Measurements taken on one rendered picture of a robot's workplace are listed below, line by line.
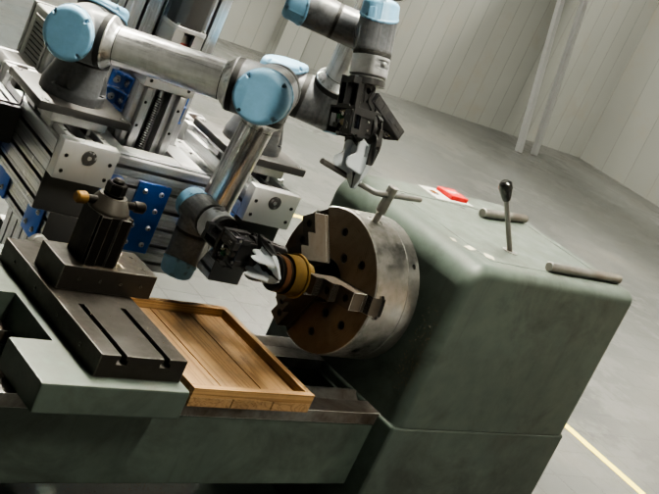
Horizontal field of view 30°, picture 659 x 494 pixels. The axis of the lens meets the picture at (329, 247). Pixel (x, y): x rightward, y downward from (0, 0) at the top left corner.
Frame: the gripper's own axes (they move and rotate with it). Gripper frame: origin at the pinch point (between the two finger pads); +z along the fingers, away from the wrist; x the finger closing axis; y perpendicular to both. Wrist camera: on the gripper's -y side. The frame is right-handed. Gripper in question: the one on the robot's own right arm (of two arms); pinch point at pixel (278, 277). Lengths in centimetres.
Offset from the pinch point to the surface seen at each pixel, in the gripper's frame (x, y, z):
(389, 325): -1.6, -22.4, 12.0
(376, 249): 12.0, -15.4, 6.0
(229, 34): -101, -532, -819
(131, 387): -15.8, 38.1, 20.2
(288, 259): 3.1, -3.1, -3.0
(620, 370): -110, -443, -200
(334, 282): 2.7, -10.5, 4.4
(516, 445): -26, -74, 17
